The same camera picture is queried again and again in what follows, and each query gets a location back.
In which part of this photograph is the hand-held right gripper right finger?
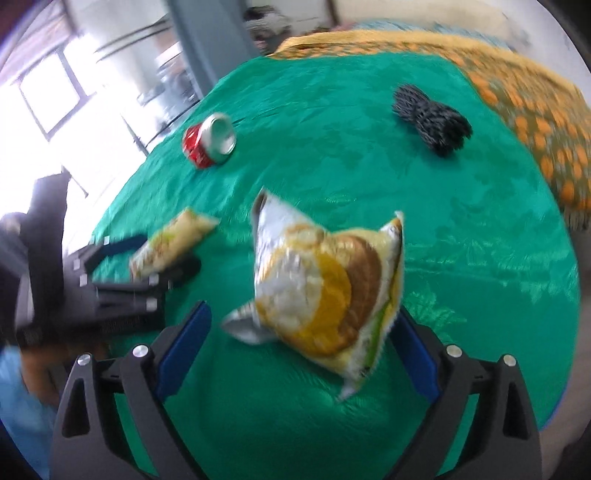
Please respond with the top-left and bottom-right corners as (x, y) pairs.
(390, 307), (543, 480)

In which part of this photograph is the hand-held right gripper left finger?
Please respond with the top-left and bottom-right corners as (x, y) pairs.
(50, 300), (213, 480)

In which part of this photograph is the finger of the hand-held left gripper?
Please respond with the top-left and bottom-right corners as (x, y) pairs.
(69, 234), (148, 278)
(92, 256), (202, 301)

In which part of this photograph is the small yellow-green snack packet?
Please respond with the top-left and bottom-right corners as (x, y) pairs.
(129, 208), (220, 279)

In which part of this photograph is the yellow chip bag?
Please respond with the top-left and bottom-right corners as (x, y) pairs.
(222, 187), (406, 402)

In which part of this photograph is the person's left forearm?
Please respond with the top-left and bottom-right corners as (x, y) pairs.
(0, 344), (75, 480)

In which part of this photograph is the red soda can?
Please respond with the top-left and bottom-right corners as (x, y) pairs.
(182, 113), (237, 169)

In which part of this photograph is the window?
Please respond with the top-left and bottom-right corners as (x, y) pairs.
(18, 46), (102, 139)

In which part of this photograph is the metal drying rack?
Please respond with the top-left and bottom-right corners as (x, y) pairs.
(92, 14), (195, 134)

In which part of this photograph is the green tablecloth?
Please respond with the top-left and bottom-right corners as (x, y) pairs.
(88, 53), (581, 480)

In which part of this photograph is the grey curtain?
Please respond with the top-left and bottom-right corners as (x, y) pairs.
(166, 0), (257, 100)

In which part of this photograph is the black mesh roll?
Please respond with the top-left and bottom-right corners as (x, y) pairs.
(392, 84), (473, 158)

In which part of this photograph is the dark clothes pile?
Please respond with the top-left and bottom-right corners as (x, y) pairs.
(243, 7), (291, 51)

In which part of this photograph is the cream bed headboard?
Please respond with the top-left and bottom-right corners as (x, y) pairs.
(330, 0), (522, 33)

